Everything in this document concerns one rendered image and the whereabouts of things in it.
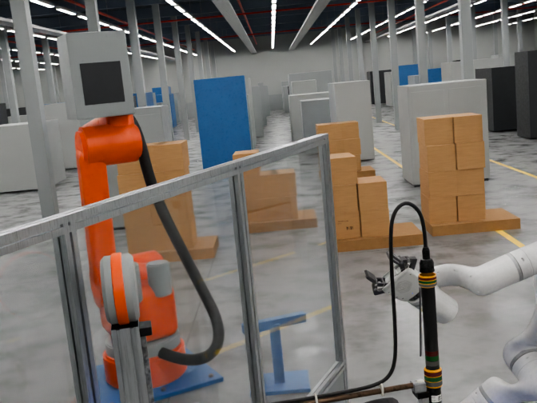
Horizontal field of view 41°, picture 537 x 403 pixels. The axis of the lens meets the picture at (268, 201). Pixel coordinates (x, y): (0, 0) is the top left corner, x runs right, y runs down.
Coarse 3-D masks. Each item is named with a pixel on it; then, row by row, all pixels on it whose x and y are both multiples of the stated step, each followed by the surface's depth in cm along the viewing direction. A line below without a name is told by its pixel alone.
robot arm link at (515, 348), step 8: (536, 280) 228; (536, 288) 228; (536, 296) 228; (536, 304) 229; (536, 312) 229; (536, 320) 229; (528, 328) 235; (536, 328) 230; (520, 336) 239; (528, 336) 234; (536, 336) 231; (512, 344) 243; (520, 344) 240; (528, 344) 237; (536, 344) 233; (504, 352) 247; (512, 352) 244; (520, 352) 242; (528, 352) 241; (504, 360) 248; (512, 360) 243
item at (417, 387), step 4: (412, 380) 176; (416, 380) 175; (416, 384) 173; (420, 384) 173; (424, 384) 173; (416, 388) 173; (420, 388) 173; (424, 388) 173; (412, 392) 176; (416, 392) 173; (420, 392) 173; (424, 392) 173; (428, 392) 173; (416, 396) 174; (420, 396) 173; (424, 396) 173; (428, 396) 173; (420, 400) 175; (424, 400) 174; (428, 400) 174
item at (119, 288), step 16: (112, 256) 155; (128, 256) 155; (112, 272) 151; (128, 272) 152; (112, 288) 150; (128, 288) 151; (112, 304) 150; (128, 304) 151; (112, 320) 153; (128, 320) 154
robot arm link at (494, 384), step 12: (528, 360) 239; (516, 372) 241; (528, 372) 236; (492, 384) 244; (504, 384) 242; (516, 384) 238; (528, 384) 235; (492, 396) 243; (504, 396) 241; (516, 396) 239; (528, 396) 236
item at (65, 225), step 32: (256, 160) 246; (160, 192) 194; (32, 224) 151; (64, 224) 158; (0, 256) 141; (64, 256) 159; (256, 320) 244; (256, 352) 244; (96, 384) 167; (256, 384) 246
